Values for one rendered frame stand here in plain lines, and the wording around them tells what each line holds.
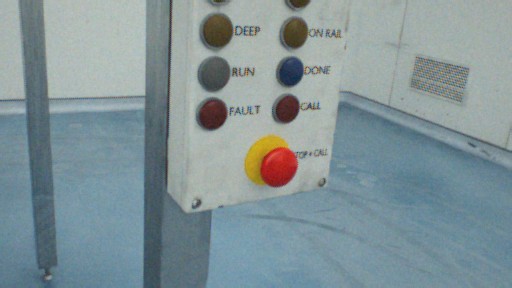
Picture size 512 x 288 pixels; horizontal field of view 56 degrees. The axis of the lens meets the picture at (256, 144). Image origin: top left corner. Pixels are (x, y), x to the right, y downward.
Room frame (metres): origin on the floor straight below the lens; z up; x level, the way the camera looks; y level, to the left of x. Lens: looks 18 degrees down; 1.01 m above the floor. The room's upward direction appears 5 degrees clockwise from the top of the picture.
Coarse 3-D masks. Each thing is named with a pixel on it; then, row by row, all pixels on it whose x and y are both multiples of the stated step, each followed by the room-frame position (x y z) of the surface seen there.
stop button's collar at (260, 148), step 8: (264, 136) 0.44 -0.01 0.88; (272, 136) 0.44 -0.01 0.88; (256, 144) 0.43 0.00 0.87; (264, 144) 0.44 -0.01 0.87; (272, 144) 0.44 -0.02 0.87; (280, 144) 0.45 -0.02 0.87; (248, 152) 0.43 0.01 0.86; (256, 152) 0.43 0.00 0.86; (264, 152) 0.44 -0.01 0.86; (296, 152) 0.46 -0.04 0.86; (304, 152) 0.47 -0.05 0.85; (320, 152) 0.48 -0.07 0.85; (248, 160) 0.43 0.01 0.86; (256, 160) 0.43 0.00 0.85; (248, 168) 0.43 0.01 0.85; (256, 168) 0.44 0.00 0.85; (248, 176) 0.43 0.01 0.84; (256, 176) 0.44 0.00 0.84; (264, 184) 0.44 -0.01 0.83
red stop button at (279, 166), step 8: (272, 152) 0.42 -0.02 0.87; (280, 152) 0.42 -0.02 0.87; (288, 152) 0.43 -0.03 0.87; (264, 160) 0.42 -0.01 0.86; (272, 160) 0.42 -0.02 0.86; (280, 160) 0.42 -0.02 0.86; (288, 160) 0.42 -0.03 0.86; (296, 160) 0.43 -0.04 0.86; (264, 168) 0.41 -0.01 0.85; (272, 168) 0.41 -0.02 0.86; (280, 168) 0.42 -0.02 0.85; (288, 168) 0.42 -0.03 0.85; (296, 168) 0.43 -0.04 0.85; (264, 176) 0.41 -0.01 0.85; (272, 176) 0.41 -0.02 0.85; (280, 176) 0.42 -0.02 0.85; (288, 176) 0.42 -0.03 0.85; (272, 184) 0.42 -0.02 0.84; (280, 184) 0.42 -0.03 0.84
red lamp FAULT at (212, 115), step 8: (208, 104) 0.40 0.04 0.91; (216, 104) 0.40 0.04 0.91; (200, 112) 0.40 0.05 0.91; (208, 112) 0.40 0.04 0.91; (216, 112) 0.40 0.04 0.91; (224, 112) 0.41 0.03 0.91; (200, 120) 0.40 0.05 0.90; (208, 120) 0.40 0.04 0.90; (216, 120) 0.40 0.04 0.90; (224, 120) 0.41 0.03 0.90; (208, 128) 0.40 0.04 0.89
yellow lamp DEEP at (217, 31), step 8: (216, 16) 0.40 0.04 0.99; (224, 16) 0.41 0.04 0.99; (208, 24) 0.40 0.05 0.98; (216, 24) 0.40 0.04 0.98; (224, 24) 0.41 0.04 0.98; (208, 32) 0.40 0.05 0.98; (216, 32) 0.40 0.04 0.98; (224, 32) 0.41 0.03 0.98; (208, 40) 0.40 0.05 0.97; (216, 40) 0.40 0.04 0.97; (224, 40) 0.41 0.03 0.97
